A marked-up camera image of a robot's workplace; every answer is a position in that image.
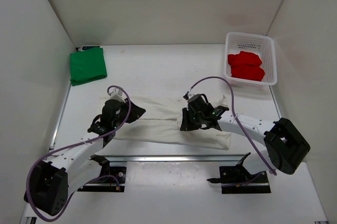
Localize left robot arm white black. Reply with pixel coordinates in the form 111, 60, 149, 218
24, 99, 146, 216

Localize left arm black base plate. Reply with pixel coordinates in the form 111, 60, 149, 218
77, 162, 127, 193

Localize blue label sticker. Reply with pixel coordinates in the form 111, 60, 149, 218
81, 46, 100, 51

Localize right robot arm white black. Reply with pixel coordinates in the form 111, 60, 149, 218
180, 94, 311, 182

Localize white t shirt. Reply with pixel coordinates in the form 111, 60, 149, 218
115, 96, 231, 150

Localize aluminium rail front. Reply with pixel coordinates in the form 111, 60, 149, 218
105, 154, 243, 162

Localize red t shirt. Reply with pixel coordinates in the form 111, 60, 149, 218
227, 51, 265, 81

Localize green t shirt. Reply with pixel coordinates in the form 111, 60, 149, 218
70, 47, 107, 86

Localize white plastic basket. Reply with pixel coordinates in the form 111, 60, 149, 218
223, 32, 277, 88

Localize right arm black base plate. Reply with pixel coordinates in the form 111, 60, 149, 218
207, 166, 271, 194

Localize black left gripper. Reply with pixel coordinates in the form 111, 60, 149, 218
113, 98, 146, 129

